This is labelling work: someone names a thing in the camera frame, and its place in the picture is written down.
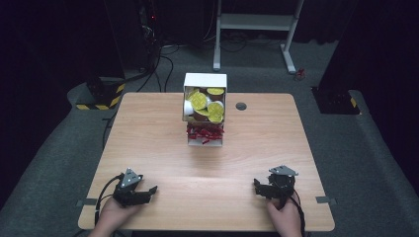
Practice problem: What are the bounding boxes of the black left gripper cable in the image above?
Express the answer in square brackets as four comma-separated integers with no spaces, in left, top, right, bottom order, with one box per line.
[94,175,123,226]

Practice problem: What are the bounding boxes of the white metal stand frame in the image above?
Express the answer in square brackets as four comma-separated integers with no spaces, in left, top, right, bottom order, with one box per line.
[212,0,305,75]

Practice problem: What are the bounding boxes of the thin black cable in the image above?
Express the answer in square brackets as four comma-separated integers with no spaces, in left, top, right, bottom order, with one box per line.
[101,112,119,150]

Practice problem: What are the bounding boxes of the pile of yellow-lidded cups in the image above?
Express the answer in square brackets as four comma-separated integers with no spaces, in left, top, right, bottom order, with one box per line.
[183,86,226,124]

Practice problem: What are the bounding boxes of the white two-compartment box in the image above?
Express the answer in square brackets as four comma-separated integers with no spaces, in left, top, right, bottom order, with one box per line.
[182,72,228,147]

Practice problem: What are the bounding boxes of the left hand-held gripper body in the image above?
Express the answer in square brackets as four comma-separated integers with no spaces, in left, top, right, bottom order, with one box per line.
[113,167,144,208]

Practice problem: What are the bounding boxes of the dark computer tower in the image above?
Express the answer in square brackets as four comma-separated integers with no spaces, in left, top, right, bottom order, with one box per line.
[136,0,164,68]

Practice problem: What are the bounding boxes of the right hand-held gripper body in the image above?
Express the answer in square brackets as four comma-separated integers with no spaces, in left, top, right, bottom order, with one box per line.
[268,165,299,201]

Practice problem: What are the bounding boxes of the person's left hand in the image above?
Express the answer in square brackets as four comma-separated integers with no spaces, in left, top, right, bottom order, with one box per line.
[96,197,142,231]

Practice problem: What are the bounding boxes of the grey tape strip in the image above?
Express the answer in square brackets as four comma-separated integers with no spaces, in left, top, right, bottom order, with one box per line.
[75,197,99,207]
[314,196,338,205]

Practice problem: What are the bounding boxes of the black yellow striped stand base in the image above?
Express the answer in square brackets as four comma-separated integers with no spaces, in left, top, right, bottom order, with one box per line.
[75,76,126,112]

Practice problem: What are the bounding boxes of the black floor cables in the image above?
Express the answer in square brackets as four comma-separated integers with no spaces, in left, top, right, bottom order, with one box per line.
[125,42,181,94]

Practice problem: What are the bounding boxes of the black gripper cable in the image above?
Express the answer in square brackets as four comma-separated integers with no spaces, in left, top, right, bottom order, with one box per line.
[94,175,123,226]
[289,192,306,237]

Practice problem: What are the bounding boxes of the dark curtain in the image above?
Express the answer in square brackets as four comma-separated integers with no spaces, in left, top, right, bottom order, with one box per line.
[0,0,126,208]
[317,0,419,196]

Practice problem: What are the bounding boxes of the pile of red packets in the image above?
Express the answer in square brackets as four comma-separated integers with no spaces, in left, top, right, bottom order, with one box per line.
[186,123,225,145]

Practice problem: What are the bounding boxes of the person's right hand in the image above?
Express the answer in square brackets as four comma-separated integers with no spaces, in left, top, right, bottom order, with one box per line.
[266,197,302,232]

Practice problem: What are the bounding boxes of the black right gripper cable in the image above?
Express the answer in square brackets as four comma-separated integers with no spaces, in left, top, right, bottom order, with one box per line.
[289,192,306,237]

